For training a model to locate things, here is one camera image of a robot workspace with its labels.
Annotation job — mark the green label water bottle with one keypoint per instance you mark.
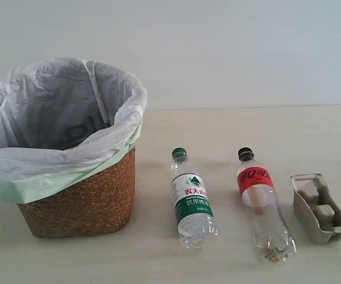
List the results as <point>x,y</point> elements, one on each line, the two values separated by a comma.
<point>193,213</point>

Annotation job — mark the red label cola bottle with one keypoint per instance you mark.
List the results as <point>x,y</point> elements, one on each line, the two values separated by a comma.
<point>271,238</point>

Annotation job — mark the grey cardboard pulp tray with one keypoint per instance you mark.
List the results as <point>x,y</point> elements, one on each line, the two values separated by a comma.
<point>316,210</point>

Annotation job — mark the brown woven wicker trash basket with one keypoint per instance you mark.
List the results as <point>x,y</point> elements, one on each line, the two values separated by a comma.
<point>98,205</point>

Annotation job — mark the white plastic trash bag liner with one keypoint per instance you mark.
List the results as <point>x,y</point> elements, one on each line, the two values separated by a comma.
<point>62,121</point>

